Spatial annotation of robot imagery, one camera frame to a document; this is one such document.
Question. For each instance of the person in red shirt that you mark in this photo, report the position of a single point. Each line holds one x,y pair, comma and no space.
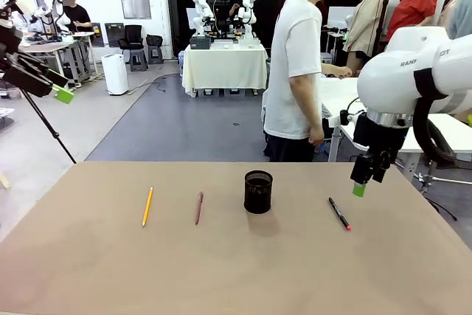
413,9

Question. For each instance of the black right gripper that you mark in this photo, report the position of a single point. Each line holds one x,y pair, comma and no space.
380,138

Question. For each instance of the maroon pen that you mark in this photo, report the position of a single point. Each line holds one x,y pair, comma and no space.
199,208

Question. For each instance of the table with white cloth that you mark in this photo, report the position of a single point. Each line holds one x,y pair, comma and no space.
225,66

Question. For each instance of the white folding table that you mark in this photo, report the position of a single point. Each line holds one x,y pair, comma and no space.
341,93

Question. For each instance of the person's left hand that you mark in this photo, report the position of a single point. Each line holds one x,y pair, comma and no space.
344,72

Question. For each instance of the black stool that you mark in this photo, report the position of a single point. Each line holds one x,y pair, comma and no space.
155,45

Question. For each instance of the man in black shirt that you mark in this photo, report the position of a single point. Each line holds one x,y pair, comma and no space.
78,16

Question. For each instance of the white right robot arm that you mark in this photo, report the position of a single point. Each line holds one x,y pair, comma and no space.
391,79

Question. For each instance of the black mesh pen holder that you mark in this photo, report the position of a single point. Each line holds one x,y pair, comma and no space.
258,197

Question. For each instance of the person's left forearm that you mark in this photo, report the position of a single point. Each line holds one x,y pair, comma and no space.
329,68

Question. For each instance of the person's right forearm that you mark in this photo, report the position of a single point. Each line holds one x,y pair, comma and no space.
304,101

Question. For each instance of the black office chair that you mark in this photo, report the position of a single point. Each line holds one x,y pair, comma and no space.
132,38

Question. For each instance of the metal light stand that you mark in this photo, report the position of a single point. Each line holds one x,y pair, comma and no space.
442,179

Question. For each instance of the yellow pencil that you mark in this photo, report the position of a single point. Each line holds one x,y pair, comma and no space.
148,206

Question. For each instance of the grey stool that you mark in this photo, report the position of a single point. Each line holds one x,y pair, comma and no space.
138,61

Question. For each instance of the person with patterned hat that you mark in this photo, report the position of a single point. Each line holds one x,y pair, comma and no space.
459,12

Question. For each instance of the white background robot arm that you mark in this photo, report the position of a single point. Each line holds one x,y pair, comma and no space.
201,7
249,12
48,10

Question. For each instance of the person's right hand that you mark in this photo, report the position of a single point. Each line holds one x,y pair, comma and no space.
316,136

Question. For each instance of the black marker red cap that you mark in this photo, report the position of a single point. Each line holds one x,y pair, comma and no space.
339,213

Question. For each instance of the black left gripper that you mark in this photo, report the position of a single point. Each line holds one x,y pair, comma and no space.
9,38

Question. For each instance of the black box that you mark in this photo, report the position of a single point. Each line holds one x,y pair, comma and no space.
200,43

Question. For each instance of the metal workbench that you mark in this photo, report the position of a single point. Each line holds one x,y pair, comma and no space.
55,46

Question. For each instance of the person in white T-shirt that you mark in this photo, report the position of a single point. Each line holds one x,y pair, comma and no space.
291,53

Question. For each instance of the white air purifier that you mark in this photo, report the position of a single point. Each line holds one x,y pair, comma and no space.
115,73

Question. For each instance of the grey framed board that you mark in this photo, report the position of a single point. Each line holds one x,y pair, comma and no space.
113,34

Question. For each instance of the black tripod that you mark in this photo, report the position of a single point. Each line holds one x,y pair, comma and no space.
48,125

